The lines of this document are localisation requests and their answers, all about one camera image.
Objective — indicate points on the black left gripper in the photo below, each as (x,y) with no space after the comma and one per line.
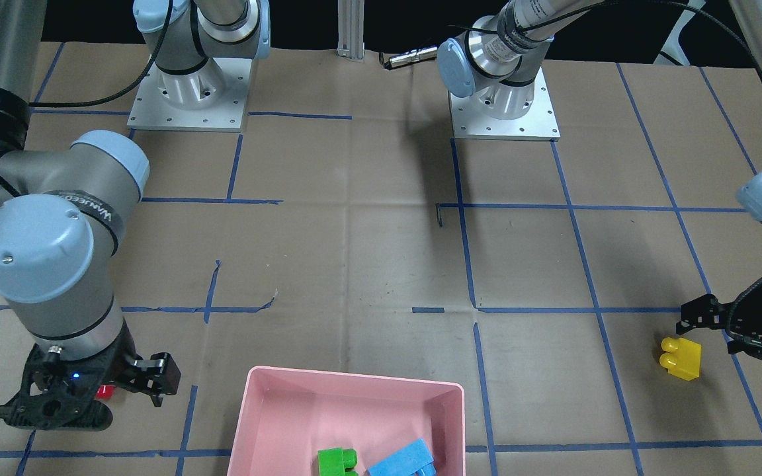
(703,313)

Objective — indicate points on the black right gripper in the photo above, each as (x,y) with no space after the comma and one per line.
(121,359)

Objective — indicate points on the red toy block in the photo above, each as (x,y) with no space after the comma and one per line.
(105,392)

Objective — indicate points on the yellow toy block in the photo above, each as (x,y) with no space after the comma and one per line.
(681,357)

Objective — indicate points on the green toy block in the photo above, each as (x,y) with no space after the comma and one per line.
(337,461)

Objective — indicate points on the blue toy block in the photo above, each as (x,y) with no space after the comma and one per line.
(413,459)

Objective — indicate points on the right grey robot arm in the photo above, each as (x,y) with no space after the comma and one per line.
(63,215)

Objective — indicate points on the pink plastic box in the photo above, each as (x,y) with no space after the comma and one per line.
(288,416)

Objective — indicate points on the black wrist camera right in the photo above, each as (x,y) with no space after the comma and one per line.
(44,401)

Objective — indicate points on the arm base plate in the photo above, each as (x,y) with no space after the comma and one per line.
(212,99)
(504,112)

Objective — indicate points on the aluminium frame post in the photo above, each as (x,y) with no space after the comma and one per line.
(350,22)

